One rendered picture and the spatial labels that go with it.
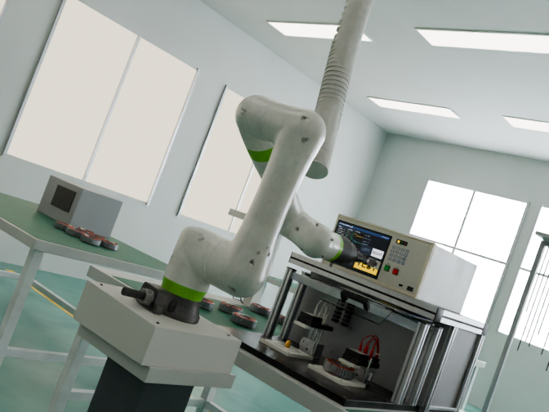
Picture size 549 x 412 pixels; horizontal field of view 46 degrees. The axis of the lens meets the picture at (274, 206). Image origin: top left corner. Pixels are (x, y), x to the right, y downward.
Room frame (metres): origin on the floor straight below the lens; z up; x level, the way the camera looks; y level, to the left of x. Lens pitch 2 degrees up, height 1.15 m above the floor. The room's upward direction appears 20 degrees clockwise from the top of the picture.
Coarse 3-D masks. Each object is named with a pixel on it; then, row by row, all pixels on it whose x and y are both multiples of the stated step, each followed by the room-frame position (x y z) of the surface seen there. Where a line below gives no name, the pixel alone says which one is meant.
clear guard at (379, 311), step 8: (336, 288) 2.17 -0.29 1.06; (344, 288) 2.22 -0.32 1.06; (328, 296) 2.15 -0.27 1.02; (336, 296) 2.14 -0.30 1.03; (360, 296) 2.11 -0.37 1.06; (368, 296) 2.30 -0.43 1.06; (336, 304) 2.10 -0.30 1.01; (344, 304) 2.09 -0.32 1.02; (352, 304) 2.09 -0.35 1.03; (360, 304) 2.08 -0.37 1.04; (376, 304) 2.06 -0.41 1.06; (384, 304) 2.10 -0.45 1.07; (352, 312) 2.05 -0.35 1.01; (360, 312) 2.04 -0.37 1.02; (368, 312) 2.04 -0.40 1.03; (376, 312) 2.03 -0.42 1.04; (384, 312) 2.02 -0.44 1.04; (400, 312) 2.05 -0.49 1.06; (408, 312) 2.17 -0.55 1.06; (376, 320) 2.00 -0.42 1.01; (432, 320) 2.22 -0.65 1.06
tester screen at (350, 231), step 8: (344, 224) 2.51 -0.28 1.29; (336, 232) 2.52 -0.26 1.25; (344, 232) 2.50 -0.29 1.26; (352, 232) 2.47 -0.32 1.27; (360, 232) 2.45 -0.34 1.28; (368, 232) 2.42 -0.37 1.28; (352, 240) 2.46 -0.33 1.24; (360, 240) 2.44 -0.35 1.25; (368, 240) 2.42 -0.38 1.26; (376, 240) 2.39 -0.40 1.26; (384, 240) 2.37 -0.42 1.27; (376, 248) 2.39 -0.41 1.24; (384, 248) 2.36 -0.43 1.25; (368, 256) 2.40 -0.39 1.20; (344, 264) 2.46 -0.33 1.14; (352, 264) 2.44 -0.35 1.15
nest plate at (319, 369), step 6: (312, 366) 2.20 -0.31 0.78; (318, 366) 2.23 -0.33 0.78; (318, 372) 2.18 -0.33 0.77; (324, 372) 2.17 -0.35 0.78; (330, 378) 2.14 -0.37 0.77; (336, 378) 2.13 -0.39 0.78; (342, 378) 2.17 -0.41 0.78; (354, 378) 2.25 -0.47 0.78; (342, 384) 2.12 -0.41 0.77; (348, 384) 2.14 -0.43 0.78; (354, 384) 2.17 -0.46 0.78; (360, 384) 2.20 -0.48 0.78
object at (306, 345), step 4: (304, 340) 2.49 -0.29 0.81; (308, 340) 2.48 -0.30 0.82; (312, 340) 2.49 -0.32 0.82; (300, 344) 2.50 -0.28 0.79; (304, 344) 2.48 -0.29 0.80; (308, 344) 2.47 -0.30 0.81; (312, 344) 2.46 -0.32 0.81; (316, 344) 2.45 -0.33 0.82; (320, 344) 2.46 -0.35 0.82; (300, 348) 2.49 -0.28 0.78; (304, 348) 2.48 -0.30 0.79; (308, 348) 2.47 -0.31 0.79; (316, 348) 2.45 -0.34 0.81; (320, 348) 2.47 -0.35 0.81; (308, 352) 2.46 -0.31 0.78; (316, 352) 2.46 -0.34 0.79; (320, 352) 2.48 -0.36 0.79; (316, 356) 2.46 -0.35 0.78
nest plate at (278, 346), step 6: (264, 342) 2.36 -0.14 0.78; (270, 342) 2.37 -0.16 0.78; (276, 342) 2.42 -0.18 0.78; (282, 342) 2.47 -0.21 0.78; (276, 348) 2.32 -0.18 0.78; (282, 348) 2.32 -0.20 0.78; (288, 348) 2.37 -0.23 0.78; (294, 348) 2.42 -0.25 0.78; (288, 354) 2.28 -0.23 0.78; (294, 354) 2.30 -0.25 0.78; (300, 354) 2.34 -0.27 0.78; (306, 354) 2.39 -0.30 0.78
